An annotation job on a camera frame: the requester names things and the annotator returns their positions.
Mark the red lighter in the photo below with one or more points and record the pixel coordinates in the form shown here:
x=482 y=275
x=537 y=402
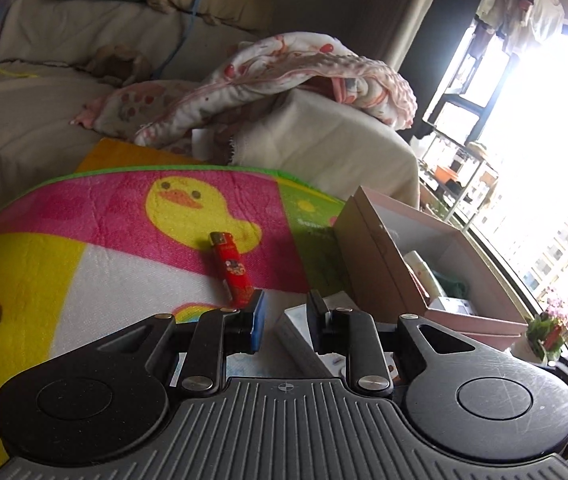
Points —
x=229 y=270

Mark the dark curtain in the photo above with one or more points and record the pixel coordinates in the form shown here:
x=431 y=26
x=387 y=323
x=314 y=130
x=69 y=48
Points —
x=443 y=35

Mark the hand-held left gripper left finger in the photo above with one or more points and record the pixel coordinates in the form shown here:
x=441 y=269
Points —
x=259 y=320

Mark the cream floral tube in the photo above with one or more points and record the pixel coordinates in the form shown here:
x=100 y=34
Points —
x=426 y=275

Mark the white paper sheet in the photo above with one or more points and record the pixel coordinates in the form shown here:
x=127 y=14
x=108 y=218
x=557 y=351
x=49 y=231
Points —
x=211 y=145

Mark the pink cardboard box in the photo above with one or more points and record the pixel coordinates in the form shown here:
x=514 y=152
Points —
x=368 y=250

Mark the grey small box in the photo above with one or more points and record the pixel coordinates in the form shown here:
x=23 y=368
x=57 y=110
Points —
x=451 y=306

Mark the brown furry item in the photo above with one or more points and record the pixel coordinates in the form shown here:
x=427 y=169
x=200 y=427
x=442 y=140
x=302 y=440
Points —
x=119 y=62

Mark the potted pink flower plant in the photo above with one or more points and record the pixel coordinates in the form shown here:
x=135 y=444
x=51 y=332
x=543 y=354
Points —
x=543 y=330

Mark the white box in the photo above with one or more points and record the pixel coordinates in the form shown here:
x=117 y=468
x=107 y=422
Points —
x=294 y=340

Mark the metal balcony rack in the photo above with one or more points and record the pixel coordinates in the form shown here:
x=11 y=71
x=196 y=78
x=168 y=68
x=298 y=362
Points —
x=458 y=180

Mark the pink patterned blanket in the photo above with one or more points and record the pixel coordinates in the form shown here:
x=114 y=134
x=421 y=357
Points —
x=289 y=65

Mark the cartoon play mat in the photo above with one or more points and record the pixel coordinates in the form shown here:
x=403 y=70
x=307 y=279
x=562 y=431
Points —
x=114 y=210

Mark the green plastic tool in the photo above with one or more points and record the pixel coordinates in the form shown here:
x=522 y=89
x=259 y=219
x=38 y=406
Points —
x=456 y=287

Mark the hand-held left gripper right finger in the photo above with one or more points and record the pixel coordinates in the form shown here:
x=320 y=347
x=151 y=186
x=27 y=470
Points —
x=315 y=320

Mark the beige covered sofa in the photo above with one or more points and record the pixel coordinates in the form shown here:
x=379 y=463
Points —
x=39 y=110

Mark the hanging clothes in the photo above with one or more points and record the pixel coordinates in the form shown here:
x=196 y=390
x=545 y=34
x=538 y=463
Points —
x=528 y=5

